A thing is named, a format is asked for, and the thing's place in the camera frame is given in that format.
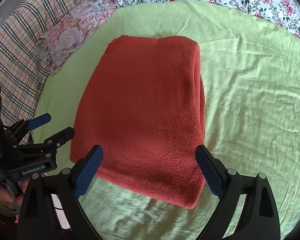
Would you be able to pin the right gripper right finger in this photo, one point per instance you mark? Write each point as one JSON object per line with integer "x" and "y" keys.
{"x": 226, "y": 186}

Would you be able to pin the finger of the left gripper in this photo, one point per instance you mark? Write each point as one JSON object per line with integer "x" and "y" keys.
{"x": 59, "y": 139}
{"x": 38, "y": 121}

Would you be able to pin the person left hand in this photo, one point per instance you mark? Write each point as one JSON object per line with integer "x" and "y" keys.
{"x": 7, "y": 199}

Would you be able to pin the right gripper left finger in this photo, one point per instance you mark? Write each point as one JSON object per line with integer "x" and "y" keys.
{"x": 73, "y": 185}

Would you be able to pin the orange knit sweater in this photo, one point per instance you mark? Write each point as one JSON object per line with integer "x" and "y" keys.
{"x": 145, "y": 106}

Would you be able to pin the pastel floral pillow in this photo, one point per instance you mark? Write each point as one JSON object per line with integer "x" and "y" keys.
{"x": 72, "y": 31}

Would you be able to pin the plaid checked blanket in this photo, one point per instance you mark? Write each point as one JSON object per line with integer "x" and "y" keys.
{"x": 22, "y": 72}

